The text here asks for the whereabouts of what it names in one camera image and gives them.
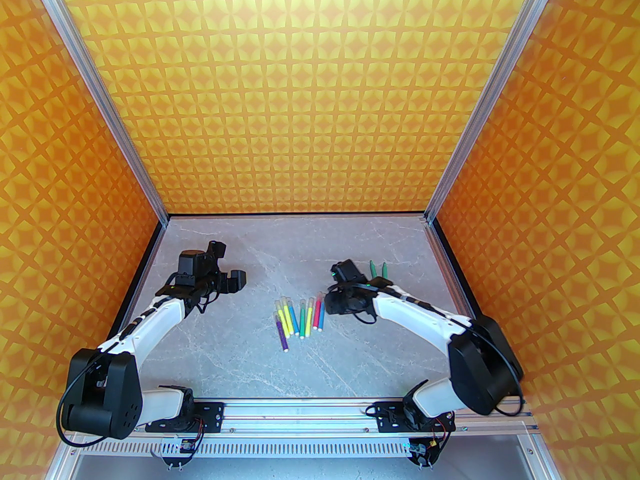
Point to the blue marker pen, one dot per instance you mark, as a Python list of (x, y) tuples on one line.
[(321, 319), (295, 325)]

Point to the red marker pen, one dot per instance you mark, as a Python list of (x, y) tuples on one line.
[(317, 313)]

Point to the small circuit board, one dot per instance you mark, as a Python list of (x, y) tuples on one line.
[(422, 450), (178, 449)]

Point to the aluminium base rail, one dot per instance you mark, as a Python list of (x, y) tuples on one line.
[(300, 413)]

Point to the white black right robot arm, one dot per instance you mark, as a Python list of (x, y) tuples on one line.
[(420, 318)]

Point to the black table edge strip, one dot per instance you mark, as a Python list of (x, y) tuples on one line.
[(300, 214)]

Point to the aluminium frame post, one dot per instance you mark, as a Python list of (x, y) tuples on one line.
[(486, 98), (103, 98)]

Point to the grey metal lower panel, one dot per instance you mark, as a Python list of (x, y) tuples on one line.
[(300, 469)]

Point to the yellow marker pen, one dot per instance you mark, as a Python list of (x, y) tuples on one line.
[(309, 320), (290, 318), (283, 320)]

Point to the purple marker pen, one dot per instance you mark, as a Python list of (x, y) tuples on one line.
[(283, 338)]

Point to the black silver table side rail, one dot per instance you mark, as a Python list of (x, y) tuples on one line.
[(147, 263), (450, 263)]

